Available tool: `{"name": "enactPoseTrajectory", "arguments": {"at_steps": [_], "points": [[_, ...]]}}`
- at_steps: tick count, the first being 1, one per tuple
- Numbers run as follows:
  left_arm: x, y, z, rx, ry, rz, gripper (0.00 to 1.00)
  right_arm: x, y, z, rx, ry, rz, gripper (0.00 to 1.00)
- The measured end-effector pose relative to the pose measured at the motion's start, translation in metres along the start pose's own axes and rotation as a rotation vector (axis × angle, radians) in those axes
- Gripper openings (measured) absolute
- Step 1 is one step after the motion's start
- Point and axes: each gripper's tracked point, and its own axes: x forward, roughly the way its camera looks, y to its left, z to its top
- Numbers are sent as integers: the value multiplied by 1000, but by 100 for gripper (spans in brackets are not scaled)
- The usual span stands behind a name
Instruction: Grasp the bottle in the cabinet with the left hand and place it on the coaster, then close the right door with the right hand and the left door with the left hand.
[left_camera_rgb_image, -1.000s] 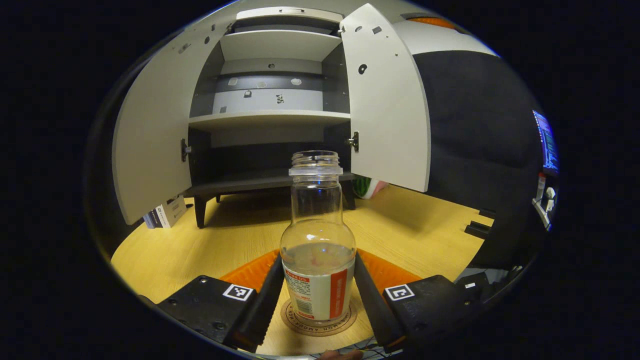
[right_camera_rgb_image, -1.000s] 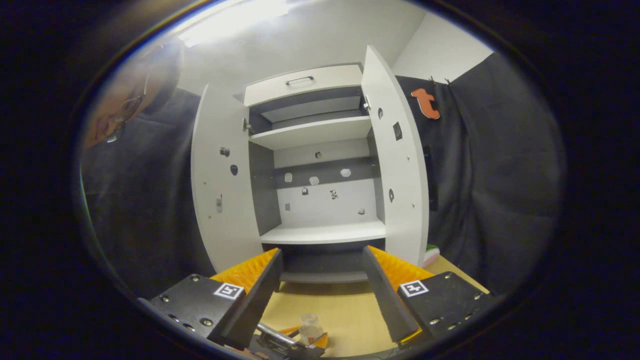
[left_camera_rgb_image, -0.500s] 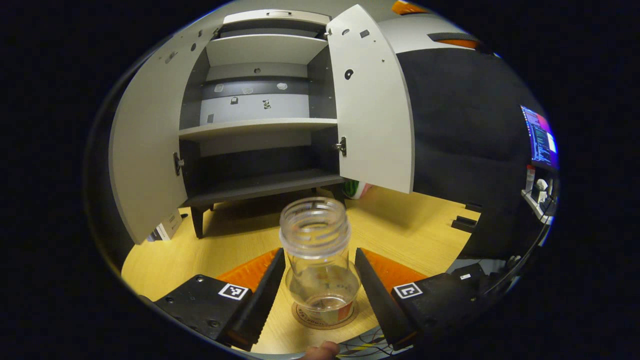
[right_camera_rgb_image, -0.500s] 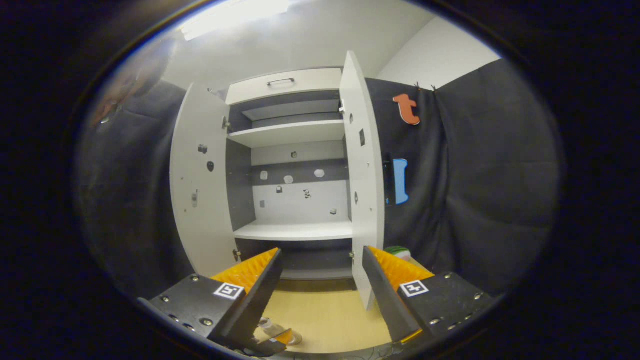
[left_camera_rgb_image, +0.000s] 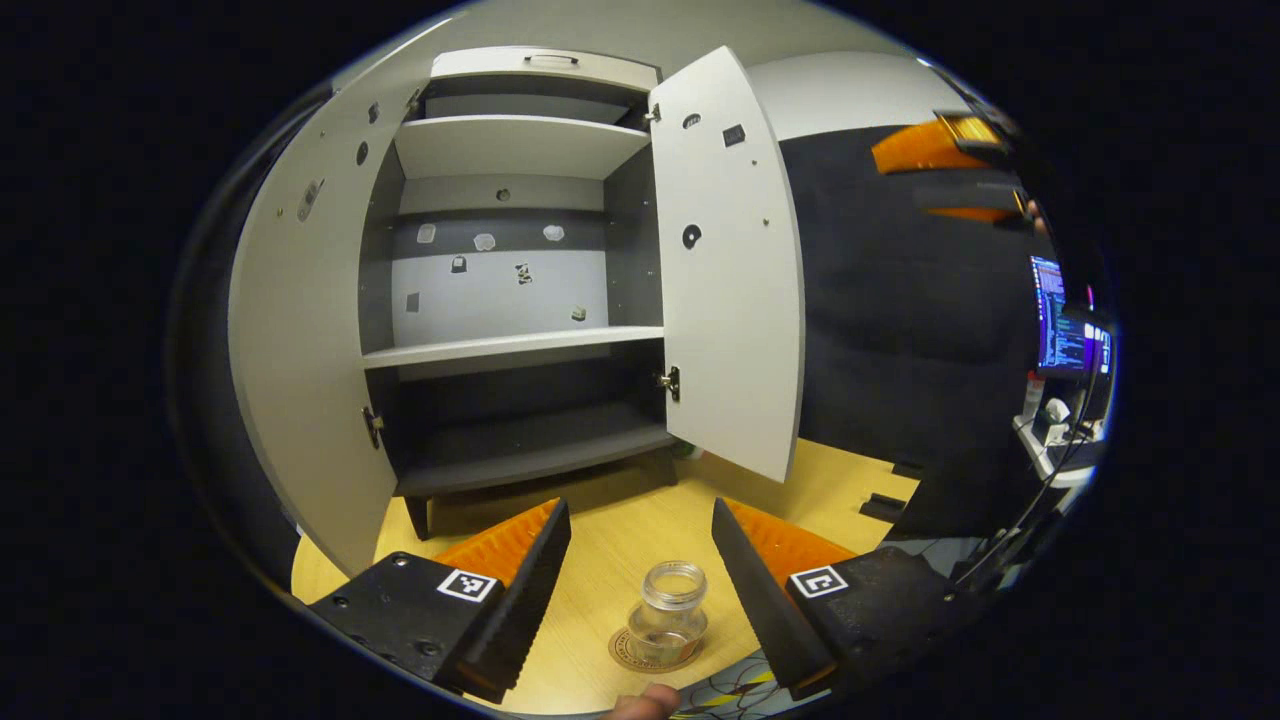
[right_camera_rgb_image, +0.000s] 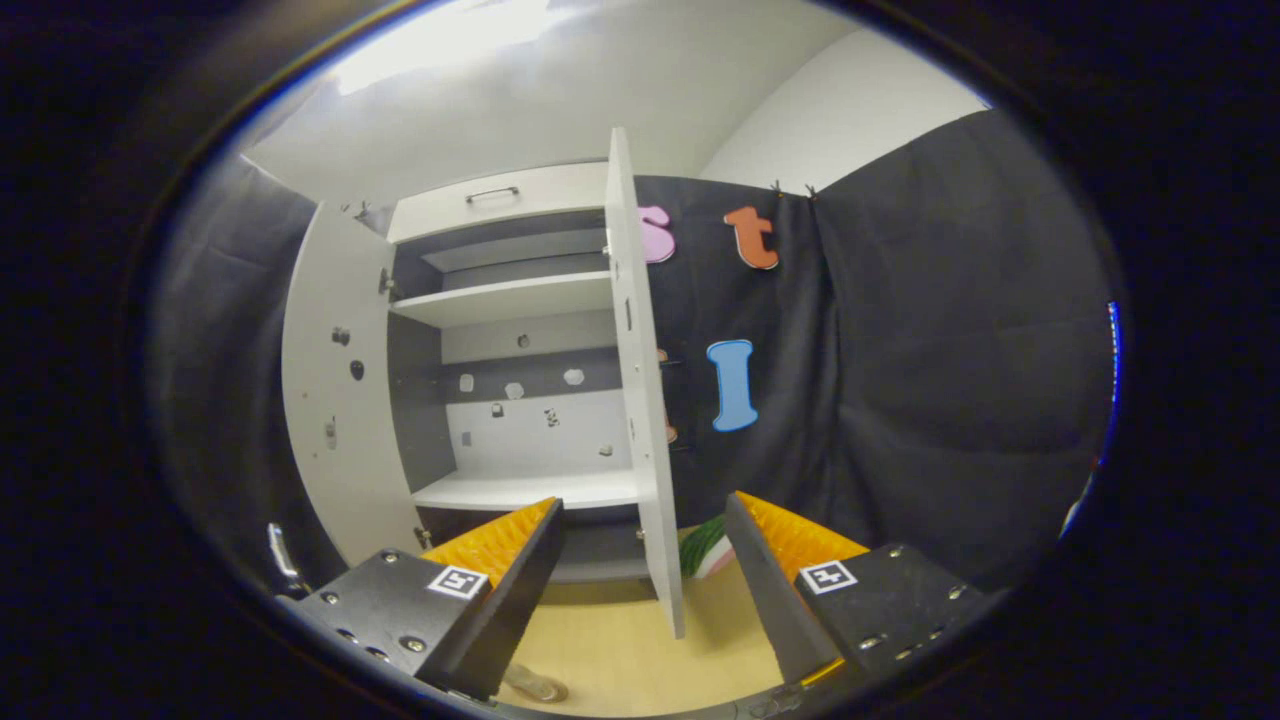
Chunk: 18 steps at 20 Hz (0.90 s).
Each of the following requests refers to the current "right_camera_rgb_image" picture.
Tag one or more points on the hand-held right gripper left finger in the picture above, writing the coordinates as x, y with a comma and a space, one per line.
520, 590

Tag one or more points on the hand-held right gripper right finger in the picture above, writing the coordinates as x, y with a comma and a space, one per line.
765, 590

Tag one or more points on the white cabinet door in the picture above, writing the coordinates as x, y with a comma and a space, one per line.
340, 450
640, 400

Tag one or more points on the white grey cabinet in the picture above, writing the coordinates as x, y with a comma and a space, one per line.
500, 300

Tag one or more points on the white cabinet drawer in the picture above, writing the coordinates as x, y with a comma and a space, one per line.
560, 195

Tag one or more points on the green striped object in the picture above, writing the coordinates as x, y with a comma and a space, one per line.
705, 550

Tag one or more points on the black backdrop cloth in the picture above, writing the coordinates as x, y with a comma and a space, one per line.
950, 350

